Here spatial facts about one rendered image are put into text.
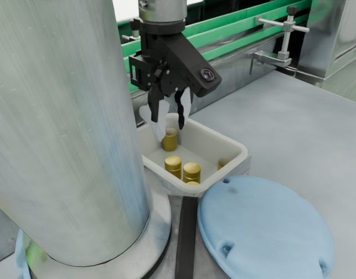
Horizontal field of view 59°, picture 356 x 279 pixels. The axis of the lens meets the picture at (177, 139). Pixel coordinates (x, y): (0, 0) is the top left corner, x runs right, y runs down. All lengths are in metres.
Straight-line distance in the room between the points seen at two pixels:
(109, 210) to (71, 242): 0.03
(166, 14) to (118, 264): 0.36
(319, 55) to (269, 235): 1.01
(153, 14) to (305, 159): 0.49
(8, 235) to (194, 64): 0.40
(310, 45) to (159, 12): 0.82
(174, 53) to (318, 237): 0.33
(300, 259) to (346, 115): 0.79
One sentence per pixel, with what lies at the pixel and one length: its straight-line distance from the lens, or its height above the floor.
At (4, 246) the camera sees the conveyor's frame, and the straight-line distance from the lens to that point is 0.61.
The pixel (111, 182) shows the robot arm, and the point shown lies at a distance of 0.16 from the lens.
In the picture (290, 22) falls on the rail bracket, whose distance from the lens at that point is 1.01.
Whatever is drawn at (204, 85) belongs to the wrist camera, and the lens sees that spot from 0.48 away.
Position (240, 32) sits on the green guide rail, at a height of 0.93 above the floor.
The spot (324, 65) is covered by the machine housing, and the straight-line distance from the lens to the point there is 1.23.
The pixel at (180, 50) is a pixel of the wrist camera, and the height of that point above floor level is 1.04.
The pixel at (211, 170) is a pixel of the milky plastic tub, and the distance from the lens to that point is 0.68.
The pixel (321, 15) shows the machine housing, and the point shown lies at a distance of 1.20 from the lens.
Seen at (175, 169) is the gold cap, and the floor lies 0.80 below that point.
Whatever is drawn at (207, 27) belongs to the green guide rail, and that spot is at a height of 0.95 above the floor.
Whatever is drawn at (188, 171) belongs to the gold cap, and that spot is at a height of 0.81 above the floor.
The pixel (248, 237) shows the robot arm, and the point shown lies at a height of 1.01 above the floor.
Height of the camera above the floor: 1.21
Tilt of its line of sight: 35 degrees down
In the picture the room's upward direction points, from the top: straight up
